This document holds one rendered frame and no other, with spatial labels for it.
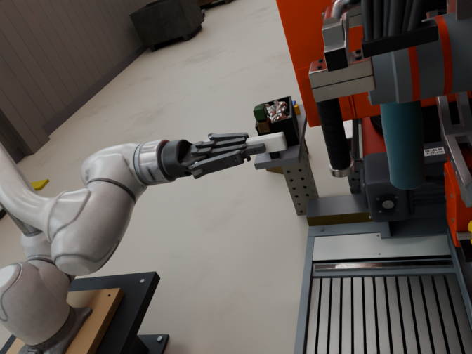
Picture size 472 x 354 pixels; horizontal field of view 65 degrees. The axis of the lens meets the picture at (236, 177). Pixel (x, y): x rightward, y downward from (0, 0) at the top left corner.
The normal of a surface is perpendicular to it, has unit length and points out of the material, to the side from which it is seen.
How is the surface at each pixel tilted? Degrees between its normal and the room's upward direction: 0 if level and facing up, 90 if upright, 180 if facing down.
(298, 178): 90
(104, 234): 76
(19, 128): 90
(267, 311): 0
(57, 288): 91
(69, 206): 25
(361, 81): 90
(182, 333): 0
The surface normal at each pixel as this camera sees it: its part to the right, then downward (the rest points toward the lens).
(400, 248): -0.33, -0.79
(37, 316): 0.71, 0.13
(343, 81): -0.23, 0.60
